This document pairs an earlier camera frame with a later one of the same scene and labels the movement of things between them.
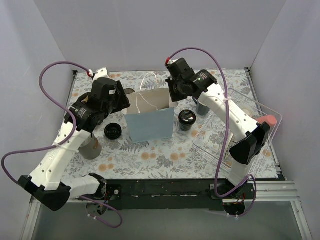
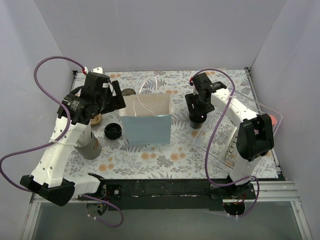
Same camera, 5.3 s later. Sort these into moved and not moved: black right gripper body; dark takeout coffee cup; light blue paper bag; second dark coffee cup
Moved: dark takeout coffee cup; light blue paper bag; black right gripper body
Not moved: second dark coffee cup
